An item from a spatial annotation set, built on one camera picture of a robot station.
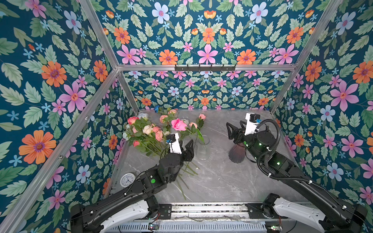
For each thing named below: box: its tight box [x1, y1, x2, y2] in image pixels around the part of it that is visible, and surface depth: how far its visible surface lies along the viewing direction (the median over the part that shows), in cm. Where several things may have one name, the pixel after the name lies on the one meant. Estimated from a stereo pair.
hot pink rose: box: [170, 118, 188, 132], surface depth 57 cm
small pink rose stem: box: [197, 113, 207, 131], surface depth 113 cm
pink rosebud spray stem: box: [158, 107, 178, 129], surface depth 116 cm
